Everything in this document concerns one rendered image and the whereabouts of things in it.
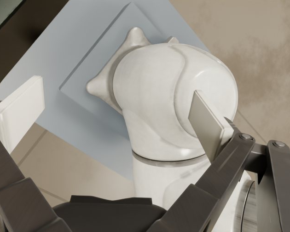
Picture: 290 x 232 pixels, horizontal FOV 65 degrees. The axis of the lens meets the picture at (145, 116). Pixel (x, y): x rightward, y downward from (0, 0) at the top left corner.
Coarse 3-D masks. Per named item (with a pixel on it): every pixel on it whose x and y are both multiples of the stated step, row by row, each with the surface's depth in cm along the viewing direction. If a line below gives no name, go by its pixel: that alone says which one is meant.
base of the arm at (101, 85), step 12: (132, 36) 50; (144, 36) 51; (120, 48) 50; (132, 48) 49; (120, 60) 46; (108, 72) 49; (96, 84) 49; (108, 84) 49; (108, 96) 50; (120, 108) 49
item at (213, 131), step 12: (204, 96) 19; (192, 108) 20; (204, 108) 17; (192, 120) 20; (204, 120) 17; (216, 120) 15; (204, 132) 17; (216, 132) 15; (228, 132) 14; (204, 144) 17; (216, 144) 15; (216, 156) 15
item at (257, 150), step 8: (232, 128) 16; (232, 136) 15; (256, 144) 14; (256, 152) 13; (264, 152) 14; (248, 160) 14; (256, 160) 14; (264, 160) 13; (248, 168) 14; (256, 168) 14; (264, 168) 14
